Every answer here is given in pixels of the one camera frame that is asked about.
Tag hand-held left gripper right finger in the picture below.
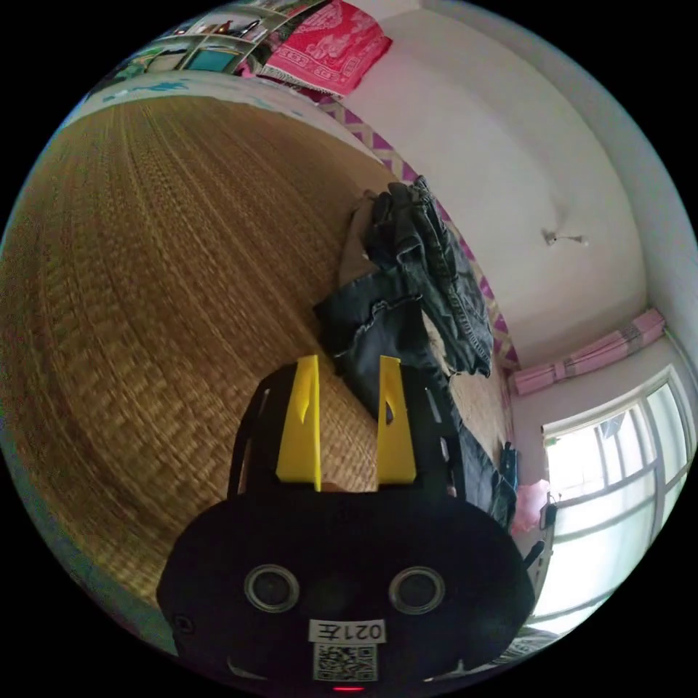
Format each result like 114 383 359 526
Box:
377 356 419 485

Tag pink curtain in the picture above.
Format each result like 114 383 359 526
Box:
509 308 667 397

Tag shelf with items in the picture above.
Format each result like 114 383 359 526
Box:
122 0 315 77

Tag black jeans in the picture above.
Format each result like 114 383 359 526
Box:
312 271 518 533

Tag window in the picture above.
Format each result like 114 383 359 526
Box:
541 364 698 633

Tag red patterned folded blanket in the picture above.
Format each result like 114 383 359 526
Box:
254 0 394 100

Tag pile of clothes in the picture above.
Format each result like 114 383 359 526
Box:
337 174 496 378

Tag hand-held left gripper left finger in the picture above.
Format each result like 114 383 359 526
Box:
276 355 322 492

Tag bed with woven mat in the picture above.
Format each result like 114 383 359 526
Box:
0 69 522 658

